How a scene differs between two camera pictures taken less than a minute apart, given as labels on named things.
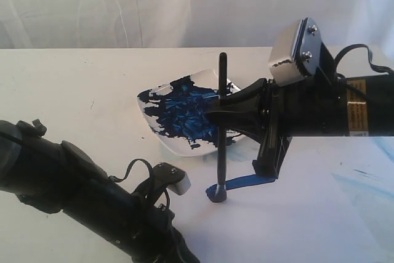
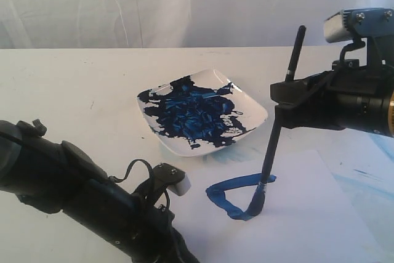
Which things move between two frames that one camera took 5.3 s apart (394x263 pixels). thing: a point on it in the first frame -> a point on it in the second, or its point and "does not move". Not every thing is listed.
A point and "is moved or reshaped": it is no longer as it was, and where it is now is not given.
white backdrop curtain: [192, 7] does not move
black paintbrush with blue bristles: [219, 193] is moved or reshaped
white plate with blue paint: [174, 115] does not move
